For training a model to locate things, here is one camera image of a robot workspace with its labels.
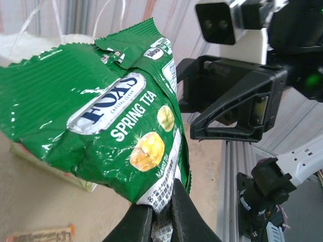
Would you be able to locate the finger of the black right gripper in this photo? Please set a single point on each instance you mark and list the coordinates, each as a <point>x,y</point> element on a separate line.
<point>262,83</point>
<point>194,75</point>

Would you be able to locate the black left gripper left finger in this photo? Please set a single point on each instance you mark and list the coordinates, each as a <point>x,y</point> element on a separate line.
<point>137,224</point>

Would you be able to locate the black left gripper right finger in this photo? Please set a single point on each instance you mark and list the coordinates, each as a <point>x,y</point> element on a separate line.
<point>188,216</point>

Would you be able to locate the Fox's green candy packet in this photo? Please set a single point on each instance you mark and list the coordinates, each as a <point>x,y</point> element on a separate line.
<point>88,100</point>

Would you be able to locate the white paper bag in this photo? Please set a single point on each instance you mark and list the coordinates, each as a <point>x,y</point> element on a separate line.
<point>5,48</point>

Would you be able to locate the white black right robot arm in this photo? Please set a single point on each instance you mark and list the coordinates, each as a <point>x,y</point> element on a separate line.
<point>302,156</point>

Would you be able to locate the small orange snack packet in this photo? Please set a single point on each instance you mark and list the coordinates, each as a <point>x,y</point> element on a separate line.
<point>43,235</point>

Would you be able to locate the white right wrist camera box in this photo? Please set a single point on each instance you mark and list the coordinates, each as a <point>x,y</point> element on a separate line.
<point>214,22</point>

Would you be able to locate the aluminium rail frame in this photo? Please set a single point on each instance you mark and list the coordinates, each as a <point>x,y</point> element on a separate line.
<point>232,176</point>

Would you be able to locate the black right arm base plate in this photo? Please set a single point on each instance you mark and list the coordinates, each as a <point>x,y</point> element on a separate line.
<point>242,184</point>

